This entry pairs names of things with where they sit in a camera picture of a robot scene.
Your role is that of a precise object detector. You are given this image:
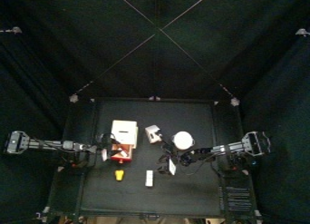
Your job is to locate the thin diagonal cord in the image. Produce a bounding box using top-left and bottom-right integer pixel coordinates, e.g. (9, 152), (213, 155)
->
(72, 0), (215, 97)
(110, 0), (237, 100)

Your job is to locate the red orange drawer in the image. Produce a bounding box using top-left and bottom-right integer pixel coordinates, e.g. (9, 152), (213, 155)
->
(109, 143), (135, 165)

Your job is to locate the white rectangular bar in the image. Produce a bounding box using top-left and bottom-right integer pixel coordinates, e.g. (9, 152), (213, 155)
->
(144, 170), (155, 188)

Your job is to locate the red and white box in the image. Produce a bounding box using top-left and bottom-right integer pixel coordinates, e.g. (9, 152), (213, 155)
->
(109, 120), (139, 150)

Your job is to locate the white text label sticker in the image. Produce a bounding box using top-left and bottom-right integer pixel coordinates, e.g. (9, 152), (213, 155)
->
(224, 186), (253, 212)

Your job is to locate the grey table corner clamp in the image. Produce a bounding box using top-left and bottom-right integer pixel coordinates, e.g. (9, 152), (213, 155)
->
(251, 209), (264, 224)
(33, 205), (52, 224)

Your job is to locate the white round bowl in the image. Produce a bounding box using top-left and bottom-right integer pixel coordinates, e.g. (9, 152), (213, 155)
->
(172, 131), (196, 151)

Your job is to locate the small white toy appliance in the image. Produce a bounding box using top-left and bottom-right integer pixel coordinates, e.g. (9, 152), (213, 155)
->
(144, 124), (163, 144)

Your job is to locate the small yellow toy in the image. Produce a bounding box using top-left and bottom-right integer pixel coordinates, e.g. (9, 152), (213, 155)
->
(113, 169), (125, 182)

